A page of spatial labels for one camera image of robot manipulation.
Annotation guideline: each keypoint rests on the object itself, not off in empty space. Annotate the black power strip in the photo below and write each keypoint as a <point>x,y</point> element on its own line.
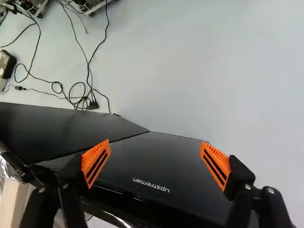
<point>93,104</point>

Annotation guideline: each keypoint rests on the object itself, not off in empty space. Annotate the black glossy fridge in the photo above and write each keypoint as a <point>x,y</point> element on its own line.
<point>154,161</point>

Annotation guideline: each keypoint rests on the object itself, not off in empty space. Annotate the black box with white discs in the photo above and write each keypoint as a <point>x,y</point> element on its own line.
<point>7,64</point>

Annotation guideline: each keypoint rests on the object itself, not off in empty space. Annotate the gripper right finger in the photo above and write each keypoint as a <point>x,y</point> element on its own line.
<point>215,164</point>

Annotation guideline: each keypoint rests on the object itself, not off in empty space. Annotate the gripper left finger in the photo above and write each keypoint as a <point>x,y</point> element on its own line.
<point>96,161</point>

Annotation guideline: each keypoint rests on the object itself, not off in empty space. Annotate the metal frame on wheels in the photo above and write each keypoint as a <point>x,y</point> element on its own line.
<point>93,7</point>

